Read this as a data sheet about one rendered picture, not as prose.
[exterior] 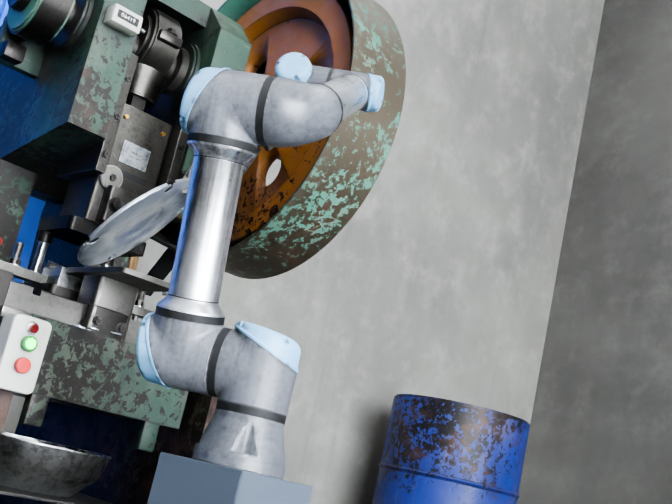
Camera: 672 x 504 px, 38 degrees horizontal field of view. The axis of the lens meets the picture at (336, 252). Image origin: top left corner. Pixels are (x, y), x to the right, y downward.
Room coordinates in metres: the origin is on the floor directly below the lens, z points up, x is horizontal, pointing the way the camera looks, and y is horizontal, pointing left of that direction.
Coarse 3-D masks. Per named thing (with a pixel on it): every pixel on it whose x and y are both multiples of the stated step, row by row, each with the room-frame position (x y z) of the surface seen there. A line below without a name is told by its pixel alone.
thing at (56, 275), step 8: (48, 272) 2.14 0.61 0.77; (56, 272) 2.12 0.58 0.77; (64, 272) 2.10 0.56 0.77; (48, 280) 2.14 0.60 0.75; (56, 280) 2.11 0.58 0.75; (64, 280) 2.11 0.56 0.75; (72, 280) 2.12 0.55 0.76; (80, 280) 2.13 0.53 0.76; (72, 288) 2.12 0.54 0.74; (80, 288) 2.14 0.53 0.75
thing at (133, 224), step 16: (160, 192) 1.90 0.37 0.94; (176, 192) 1.97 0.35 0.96; (128, 208) 1.87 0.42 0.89; (144, 208) 1.93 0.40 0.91; (160, 208) 2.02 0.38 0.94; (176, 208) 2.07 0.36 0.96; (112, 224) 1.90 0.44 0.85; (128, 224) 1.98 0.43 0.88; (144, 224) 2.05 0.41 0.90; (160, 224) 2.11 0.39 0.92; (96, 240) 1.93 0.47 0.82; (112, 240) 2.00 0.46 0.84; (128, 240) 2.07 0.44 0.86; (144, 240) 2.14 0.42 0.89; (80, 256) 1.96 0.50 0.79; (96, 256) 2.03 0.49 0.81; (112, 256) 2.12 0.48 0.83
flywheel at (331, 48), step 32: (288, 0) 2.37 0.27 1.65; (320, 0) 2.27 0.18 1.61; (256, 32) 2.50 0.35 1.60; (288, 32) 2.41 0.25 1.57; (320, 32) 2.30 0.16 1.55; (352, 32) 2.17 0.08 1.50; (256, 64) 2.53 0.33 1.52; (320, 64) 2.28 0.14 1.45; (256, 160) 2.40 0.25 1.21; (288, 160) 2.30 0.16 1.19; (256, 192) 2.38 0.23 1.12; (288, 192) 2.22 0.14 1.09; (256, 224) 2.29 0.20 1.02
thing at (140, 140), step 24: (120, 120) 2.08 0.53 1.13; (144, 120) 2.12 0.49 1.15; (120, 144) 2.09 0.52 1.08; (144, 144) 2.13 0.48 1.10; (120, 168) 2.10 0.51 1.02; (144, 168) 2.14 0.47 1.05; (72, 192) 2.14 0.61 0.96; (96, 192) 2.08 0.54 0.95; (120, 192) 2.08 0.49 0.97; (144, 192) 2.15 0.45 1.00; (96, 216) 2.09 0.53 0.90
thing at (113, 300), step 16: (80, 272) 2.05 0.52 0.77; (96, 272) 2.00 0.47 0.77; (112, 272) 1.95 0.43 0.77; (128, 272) 1.92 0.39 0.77; (96, 288) 2.02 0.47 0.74; (112, 288) 2.04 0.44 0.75; (128, 288) 2.06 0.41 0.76; (144, 288) 2.06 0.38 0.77; (160, 288) 2.01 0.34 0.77; (96, 304) 2.02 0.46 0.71; (112, 304) 2.05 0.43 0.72; (128, 304) 2.07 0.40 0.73; (96, 320) 2.02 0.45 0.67; (112, 320) 2.05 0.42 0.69; (128, 320) 2.08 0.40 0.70; (112, 336) 2.06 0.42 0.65
